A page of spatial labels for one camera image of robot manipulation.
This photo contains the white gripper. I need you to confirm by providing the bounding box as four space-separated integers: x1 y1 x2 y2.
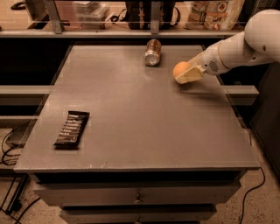
175 43 229 84

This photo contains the orange fruit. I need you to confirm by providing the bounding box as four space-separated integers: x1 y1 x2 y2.
173 61 191 78

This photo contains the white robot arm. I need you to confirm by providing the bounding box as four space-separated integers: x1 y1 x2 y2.
173 9 280 84

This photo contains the black rxbar chocolate wrapper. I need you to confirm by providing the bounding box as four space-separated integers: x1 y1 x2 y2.
54 111 90 147

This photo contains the tipped aluminium drink can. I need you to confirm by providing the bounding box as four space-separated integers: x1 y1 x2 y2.
144 38 161 66

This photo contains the printed snack bag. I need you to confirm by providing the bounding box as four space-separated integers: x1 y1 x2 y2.
185 0 245 31

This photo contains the black backpack on shelf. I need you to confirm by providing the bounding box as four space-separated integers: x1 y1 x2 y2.
123 1 180 30

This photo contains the clear plastic container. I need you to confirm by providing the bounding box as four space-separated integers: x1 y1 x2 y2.
72 1 109 30

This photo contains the upper grey drawer with knob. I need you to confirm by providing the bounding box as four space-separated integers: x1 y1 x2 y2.
34 181 240 207

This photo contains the lower grey drawer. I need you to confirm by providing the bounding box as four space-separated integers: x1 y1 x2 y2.
59 206 216 224

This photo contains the dark box under table left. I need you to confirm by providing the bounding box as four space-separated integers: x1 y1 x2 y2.
5 124 29 148

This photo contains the black cable right floor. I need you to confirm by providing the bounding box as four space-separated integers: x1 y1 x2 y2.
238 165 266 224

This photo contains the grey metal shelf rail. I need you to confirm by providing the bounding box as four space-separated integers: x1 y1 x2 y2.
0 0 243 39

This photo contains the black cables left floor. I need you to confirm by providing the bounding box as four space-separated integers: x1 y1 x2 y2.
0 122 42 224

